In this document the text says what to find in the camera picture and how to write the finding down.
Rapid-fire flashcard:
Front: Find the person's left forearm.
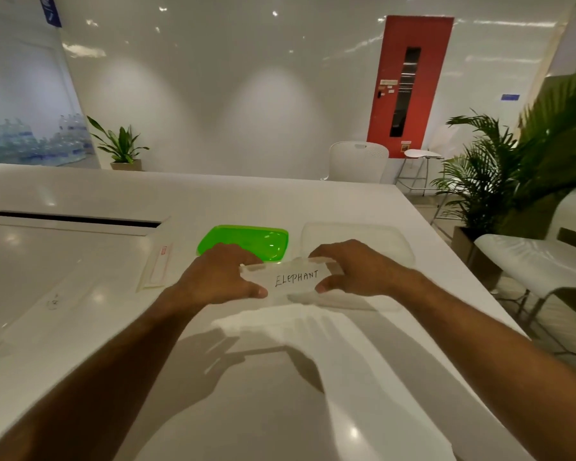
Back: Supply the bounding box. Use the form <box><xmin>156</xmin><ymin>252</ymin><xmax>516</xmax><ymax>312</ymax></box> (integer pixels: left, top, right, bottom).
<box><xmin>0</xmin><ymin>285</ymin><xmax>207</xmax><ymax>461</ymax></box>

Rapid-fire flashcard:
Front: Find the green palm plant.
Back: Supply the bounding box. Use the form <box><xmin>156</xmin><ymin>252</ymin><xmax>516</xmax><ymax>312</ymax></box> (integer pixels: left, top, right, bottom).
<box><xmin>431</xmin><ymin>67</ymin><xmax>576</xmax><ymax>241</ymax></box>

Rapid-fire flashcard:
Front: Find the white perforated chair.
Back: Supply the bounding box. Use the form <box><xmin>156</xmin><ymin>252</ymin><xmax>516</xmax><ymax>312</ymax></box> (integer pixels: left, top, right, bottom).
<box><xmin>320</xmin><ymin>141</ymin><xmax>390</xmax><ymax>184</ymax></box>

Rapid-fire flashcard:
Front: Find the white bar stool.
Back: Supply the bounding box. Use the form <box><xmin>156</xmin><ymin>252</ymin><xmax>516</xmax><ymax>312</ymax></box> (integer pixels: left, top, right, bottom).
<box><xmin>394</xmin><ymin>149</ymin><xmax>445</xmax><ymax>197</ymax></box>

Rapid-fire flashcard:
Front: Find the white chair with metal legs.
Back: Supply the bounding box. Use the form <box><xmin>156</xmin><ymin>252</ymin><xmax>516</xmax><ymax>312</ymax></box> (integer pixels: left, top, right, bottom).
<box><xmin>474</xmin><ymin>184</ymin><xmax>576</xmax><ymax>332</ymax></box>

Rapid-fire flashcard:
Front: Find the small green leafy plant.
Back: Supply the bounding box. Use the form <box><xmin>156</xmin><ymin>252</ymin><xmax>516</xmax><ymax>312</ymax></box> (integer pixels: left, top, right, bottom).
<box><xmin>86</xmin><ymin>115</ymin><xmax>150</xmax><ymax>165</ymax></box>

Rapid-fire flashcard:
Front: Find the person's left hand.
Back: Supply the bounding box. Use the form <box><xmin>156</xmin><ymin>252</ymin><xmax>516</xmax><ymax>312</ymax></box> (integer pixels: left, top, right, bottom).
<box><xmin>172</xmin><ymin>243</ymin><xmax>269</xmax><ymax>308</ymax></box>

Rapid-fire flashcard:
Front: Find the person's right hand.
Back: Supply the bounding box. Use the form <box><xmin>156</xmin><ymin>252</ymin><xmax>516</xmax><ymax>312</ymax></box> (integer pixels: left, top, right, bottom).
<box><xmin>308</xmin><ymin>239</ymin><xmax>416</xmax><ymax>298</ymax></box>

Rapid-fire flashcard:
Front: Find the person's right forearm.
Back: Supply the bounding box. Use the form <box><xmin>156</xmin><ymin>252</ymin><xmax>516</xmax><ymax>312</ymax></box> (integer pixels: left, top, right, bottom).
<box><xmin>393</xmin><ymin>271</ymin><xmax>576</xmax><ymax>461</ymax></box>

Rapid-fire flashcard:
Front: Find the group of water bottles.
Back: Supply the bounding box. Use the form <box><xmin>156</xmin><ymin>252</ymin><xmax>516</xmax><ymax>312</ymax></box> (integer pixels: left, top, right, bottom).
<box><xmin>0</xmin><ymin>113</ymin><xmax>95</xmax><ymax>166</ymax></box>

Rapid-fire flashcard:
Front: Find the blue hanging sign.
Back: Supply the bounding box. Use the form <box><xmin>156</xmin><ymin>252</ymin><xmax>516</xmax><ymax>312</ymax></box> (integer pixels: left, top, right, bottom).
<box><xmin>38</xmin><ymin>0</ymin><xmax>62</xmax><ymax>28</ymax></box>

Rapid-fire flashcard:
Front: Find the red door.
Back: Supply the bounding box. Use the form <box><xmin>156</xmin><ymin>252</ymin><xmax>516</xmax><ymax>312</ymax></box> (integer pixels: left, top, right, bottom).
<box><xmin>366</xmin><ymin>15</ymin><xmax>455</xmax><ymax>159</ymax></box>

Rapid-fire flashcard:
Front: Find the green plastic lid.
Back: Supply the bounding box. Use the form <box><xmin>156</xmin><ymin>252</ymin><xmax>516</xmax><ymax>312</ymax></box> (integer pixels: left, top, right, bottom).
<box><xmin>196</xmin><ymin>224</ymin><xmax>290</xmax><ymax>263</ymax></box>

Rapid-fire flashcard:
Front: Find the large clear plastic container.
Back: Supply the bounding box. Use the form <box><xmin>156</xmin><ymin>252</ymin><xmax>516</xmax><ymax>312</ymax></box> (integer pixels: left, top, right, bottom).
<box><xmin>287</xmin><ymin>222</ymin><xmax>417</xmax><ymax>312</ymax></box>

